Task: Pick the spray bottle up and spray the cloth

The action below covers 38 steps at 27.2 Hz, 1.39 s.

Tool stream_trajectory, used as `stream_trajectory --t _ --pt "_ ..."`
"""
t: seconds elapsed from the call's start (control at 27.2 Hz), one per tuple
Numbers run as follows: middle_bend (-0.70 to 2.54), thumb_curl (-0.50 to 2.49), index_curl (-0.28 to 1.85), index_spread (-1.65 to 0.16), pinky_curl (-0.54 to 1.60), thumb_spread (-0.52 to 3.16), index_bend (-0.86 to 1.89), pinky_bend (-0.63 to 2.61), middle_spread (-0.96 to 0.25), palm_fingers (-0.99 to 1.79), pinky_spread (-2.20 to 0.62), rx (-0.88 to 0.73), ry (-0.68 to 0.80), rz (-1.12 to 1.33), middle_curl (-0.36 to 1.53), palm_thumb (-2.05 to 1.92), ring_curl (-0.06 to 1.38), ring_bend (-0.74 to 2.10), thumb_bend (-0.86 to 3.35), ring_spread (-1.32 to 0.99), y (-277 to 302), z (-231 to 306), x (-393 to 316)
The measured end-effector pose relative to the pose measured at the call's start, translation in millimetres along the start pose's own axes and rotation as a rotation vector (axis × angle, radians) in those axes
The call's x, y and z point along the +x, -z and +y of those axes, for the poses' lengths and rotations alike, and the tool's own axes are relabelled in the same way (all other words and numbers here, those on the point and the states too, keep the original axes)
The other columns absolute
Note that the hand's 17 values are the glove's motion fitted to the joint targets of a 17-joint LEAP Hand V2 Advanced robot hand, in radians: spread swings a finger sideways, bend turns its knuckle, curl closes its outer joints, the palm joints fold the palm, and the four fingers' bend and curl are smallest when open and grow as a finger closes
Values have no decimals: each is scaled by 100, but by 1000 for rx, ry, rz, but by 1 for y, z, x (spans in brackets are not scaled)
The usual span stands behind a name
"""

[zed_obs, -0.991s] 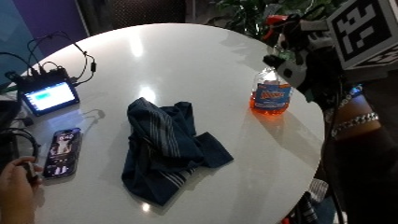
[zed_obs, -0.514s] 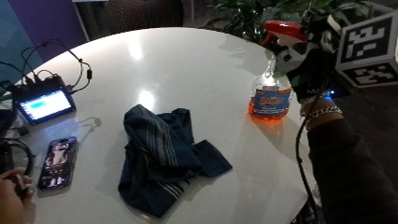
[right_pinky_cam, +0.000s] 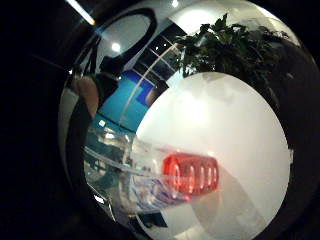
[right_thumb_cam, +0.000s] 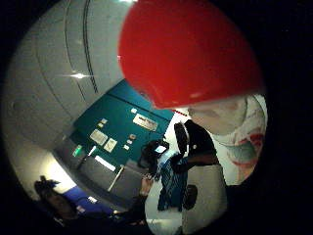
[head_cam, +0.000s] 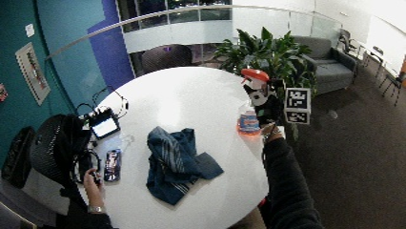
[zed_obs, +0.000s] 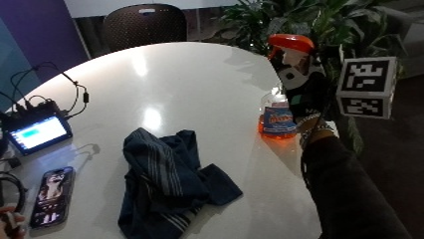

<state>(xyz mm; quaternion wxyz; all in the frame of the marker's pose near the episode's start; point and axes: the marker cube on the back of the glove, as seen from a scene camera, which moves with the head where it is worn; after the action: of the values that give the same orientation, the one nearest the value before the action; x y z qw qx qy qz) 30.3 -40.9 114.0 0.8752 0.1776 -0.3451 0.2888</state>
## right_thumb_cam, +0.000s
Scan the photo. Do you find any ceiling light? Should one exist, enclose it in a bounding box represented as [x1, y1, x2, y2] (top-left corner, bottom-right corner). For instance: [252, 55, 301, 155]
[68, 71, 90, 80]

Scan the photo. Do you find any black oval object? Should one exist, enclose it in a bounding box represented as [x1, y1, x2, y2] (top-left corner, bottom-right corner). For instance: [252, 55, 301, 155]
[183, 184, 200, 211]

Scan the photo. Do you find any black device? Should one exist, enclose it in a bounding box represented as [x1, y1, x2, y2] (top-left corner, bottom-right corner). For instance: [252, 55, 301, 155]
[173, 119, 223, 174]

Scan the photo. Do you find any black camera with screen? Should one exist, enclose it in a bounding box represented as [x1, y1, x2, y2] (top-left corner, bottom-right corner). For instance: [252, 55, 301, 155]
[138, 139, 170, 177]

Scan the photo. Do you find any green exit sign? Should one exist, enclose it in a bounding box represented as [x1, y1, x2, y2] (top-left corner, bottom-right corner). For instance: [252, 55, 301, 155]
[71, 144, 84, 158]

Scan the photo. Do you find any blue chair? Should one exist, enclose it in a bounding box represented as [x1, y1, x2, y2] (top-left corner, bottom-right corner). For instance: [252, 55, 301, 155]
[62, 185, 113, 216]

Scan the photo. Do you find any wide white wall sign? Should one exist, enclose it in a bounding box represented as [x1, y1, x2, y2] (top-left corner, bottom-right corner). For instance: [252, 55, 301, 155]
[132, 113, 159, 132]

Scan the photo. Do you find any grey double door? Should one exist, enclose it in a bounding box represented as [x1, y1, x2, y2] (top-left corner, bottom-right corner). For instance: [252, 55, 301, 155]
[53, 139, 149, 211]

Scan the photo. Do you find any white square wall sign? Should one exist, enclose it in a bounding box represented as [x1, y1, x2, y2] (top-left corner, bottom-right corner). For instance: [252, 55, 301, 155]
[89, 128, 109, 147]
[103, 137, 118, 154]

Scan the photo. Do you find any blue striped cloth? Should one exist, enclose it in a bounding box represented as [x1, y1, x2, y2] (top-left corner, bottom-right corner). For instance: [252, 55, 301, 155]
[156, 156, 190, 212]

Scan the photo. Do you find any the person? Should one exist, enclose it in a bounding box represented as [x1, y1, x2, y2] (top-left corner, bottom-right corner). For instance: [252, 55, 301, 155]
[33, 174, 155, 235]

